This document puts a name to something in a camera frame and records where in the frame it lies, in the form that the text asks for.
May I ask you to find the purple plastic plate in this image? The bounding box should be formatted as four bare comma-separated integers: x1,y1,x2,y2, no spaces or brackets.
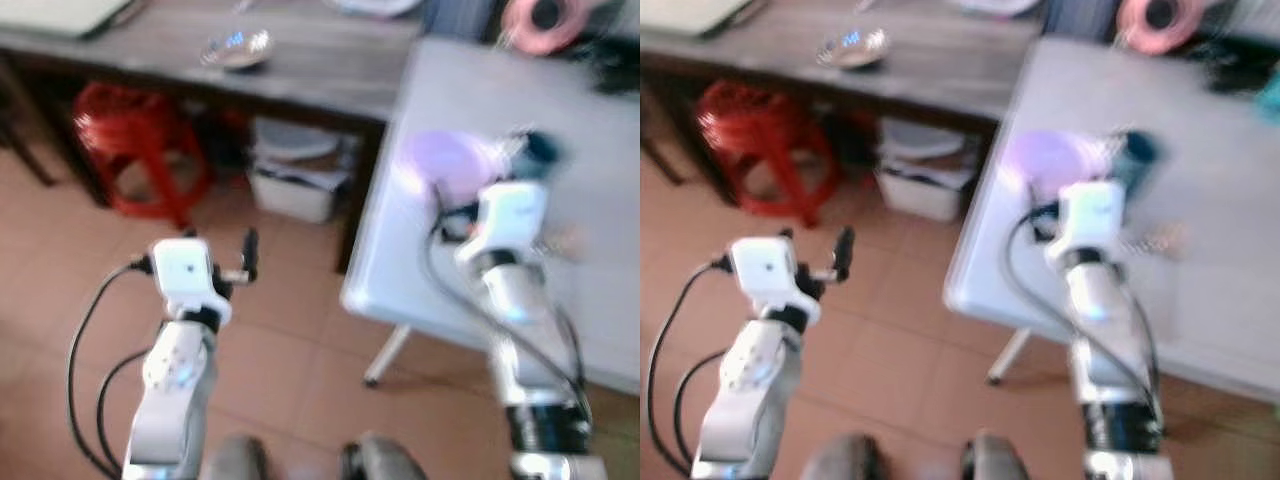
398,129,507,207
1000,129,1113,203

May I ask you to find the white storage bin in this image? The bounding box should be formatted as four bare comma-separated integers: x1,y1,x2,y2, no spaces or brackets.
874,116,979,224
246,116,353,225

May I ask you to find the teal cup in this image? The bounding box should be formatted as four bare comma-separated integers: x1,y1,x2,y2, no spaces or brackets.
1112,129,1163,193
515,129,564,189

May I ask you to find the red plastic stool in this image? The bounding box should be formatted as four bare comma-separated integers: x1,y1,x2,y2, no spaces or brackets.
73,81,213,228
696,79,838,228

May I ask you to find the white folding table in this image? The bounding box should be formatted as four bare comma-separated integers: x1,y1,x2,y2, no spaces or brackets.
340,37,641,393
944,37,1280,406

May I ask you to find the grey left robot foot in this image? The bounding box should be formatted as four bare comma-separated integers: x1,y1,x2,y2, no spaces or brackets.
198,434,273,480
798,434,883,480

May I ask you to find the grey robot foot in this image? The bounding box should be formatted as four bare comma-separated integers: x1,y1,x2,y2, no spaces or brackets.
798,434,883,480
338,433,433,480
198,434,273,480
960,431,1053,480

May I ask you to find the dark wooden table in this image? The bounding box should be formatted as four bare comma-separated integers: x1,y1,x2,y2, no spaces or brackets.
0,0,441,276
640,0,1051,216

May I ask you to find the pink round object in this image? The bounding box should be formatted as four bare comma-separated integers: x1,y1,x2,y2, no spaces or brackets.
1114,0,1208,57
498,0,593,57

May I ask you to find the glass bowl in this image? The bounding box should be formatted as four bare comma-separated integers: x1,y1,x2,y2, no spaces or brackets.
199,29,274,72
814,27,892,70

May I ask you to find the white plate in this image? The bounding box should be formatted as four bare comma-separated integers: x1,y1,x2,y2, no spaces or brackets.
950,0,1043,19
328,0,423,19

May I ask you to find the black object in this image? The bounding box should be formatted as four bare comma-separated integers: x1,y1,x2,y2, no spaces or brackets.
588,38,641,98
1203,38,1280,98

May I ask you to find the grey right robot foot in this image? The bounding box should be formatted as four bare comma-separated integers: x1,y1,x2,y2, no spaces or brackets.
960,431,1053,480
338,433,433,480

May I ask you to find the teal object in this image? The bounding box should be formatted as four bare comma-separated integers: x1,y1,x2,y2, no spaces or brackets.
1254,72,1280,127

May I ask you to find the white flat tray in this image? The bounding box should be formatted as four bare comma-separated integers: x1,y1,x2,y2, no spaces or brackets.
640,0,763,40
0,0,143,41

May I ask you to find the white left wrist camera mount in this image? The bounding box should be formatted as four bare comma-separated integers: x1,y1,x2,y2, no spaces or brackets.
727,235,809,311
150,238,234,323

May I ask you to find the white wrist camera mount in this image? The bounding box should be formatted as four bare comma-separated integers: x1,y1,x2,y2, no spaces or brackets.
476,181,550,267
727,235,809,311
1056,180,1128,265
150,238,234,323

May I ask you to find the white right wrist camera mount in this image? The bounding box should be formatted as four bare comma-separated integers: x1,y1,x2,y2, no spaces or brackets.
1056,180,1128,265
476,181,550,267

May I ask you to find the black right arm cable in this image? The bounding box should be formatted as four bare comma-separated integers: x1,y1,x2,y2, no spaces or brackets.
420,185,591,421
1003,203,1166,416

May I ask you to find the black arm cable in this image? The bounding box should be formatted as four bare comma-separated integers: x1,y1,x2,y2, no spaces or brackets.
66,258,157,479
1003,203,1166,416
420,185,591,421
646,256,735,479

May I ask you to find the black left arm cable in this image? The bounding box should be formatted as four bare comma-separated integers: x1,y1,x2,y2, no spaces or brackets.
66,258,157,479
646,256,735,479

